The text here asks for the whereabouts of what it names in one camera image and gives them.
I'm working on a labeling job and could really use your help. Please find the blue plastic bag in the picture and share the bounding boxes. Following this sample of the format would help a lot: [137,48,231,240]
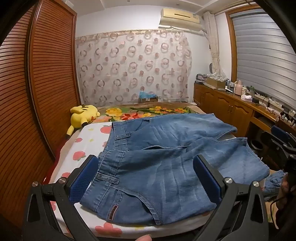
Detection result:
[139,91,158,99]

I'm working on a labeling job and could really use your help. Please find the grey window blind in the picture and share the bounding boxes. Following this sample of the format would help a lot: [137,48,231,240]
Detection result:
[231,9,296,115]

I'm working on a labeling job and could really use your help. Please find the wooden window frame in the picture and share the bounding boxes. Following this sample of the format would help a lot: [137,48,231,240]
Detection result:
[225,10,239,82]

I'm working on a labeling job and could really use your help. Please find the circle print sheer curtain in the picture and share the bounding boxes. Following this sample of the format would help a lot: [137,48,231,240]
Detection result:
[75,30,193,105]

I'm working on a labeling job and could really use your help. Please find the white air conditioner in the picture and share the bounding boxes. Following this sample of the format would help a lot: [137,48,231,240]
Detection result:
[158,7,203,32]

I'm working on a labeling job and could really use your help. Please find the person's right hand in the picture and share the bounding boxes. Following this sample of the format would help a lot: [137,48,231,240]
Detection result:
[276,173,296,210]

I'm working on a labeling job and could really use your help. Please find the white power strip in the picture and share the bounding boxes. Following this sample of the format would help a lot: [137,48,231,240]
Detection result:
[254,92,284,107]

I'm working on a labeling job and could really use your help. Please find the wooden louvered wardrobe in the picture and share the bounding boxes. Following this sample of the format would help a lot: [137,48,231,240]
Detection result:
[0,0,82,230]

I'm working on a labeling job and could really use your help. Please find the blue denim pants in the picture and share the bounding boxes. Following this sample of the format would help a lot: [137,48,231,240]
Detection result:
[80,113,287,226]

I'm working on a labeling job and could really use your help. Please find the floral brown blanket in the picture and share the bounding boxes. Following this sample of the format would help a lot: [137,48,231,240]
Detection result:
[95,103,206,122]

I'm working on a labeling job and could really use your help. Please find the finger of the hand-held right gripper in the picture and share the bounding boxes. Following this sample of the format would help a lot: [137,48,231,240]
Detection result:
[270,126,296,154]

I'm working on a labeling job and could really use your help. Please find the small cardboard box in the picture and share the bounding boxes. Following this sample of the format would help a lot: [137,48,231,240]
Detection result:
[138,97,159,104]

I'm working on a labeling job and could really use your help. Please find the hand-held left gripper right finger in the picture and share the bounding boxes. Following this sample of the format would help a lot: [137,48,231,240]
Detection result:
[192,154,270,241]

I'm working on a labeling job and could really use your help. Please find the pink thermos jug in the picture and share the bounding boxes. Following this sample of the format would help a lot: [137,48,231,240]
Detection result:
[233,80,244,95]

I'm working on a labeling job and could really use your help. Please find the beige tied curtain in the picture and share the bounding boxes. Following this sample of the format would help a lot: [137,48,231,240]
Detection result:
[203,11,228,80]

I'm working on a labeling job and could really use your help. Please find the cardboard tray of small goods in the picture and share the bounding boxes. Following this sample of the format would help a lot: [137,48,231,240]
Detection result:
[205,74,228,90]

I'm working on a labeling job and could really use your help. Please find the dark round container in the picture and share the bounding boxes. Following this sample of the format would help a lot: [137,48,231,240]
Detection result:
[250,138,264,151]

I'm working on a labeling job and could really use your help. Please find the wooden cabinet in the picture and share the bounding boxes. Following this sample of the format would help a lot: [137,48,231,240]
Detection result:
[193,82,296,164]

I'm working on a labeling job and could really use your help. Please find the yellow plush toy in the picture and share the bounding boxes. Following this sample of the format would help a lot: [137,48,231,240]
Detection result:
[67,105,101,137]

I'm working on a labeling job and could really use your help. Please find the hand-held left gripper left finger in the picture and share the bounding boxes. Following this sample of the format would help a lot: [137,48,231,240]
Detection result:
[22,155,100,241]

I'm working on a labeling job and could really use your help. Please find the strawberry print white bed sheet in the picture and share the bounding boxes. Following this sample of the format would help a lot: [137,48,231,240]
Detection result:
[43,122,274,240]

